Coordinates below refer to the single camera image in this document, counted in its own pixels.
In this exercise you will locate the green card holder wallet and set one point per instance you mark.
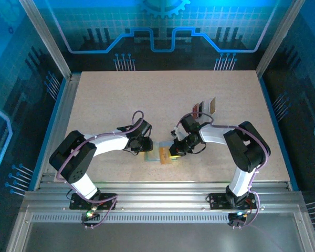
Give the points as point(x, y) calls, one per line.
point(149, 156)

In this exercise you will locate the orange credit card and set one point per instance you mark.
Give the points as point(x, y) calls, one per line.
point(164, 157)

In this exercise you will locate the clear acrylic card stand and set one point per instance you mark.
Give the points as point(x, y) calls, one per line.
point(206, 116)

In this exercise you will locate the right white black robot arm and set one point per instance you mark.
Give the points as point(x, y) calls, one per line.
point(246, 149)

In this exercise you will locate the red credit card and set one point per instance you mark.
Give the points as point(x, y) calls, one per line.
point(195, 108)

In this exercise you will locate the gold credit card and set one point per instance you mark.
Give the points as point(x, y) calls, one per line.
point(212, 105)

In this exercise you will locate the grey metal bottom panel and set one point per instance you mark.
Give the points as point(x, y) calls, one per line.
point(160, 239)

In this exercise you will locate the aluminium front frame rail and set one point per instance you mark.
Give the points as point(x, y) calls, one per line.
point(160, 194)

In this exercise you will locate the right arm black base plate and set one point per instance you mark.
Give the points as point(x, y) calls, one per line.
point(218, 202)

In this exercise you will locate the aluminium side rail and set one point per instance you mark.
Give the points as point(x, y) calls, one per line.
point(65, 105)

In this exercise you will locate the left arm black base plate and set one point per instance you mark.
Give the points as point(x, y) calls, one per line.
point(78, 203)

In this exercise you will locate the black connector mount with LEDs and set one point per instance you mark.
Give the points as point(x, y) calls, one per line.
point(235, 223)
point(90, 223)

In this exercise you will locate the aluminium corner post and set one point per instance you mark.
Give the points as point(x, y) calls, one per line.
point(279, 39)
point(47, 39)

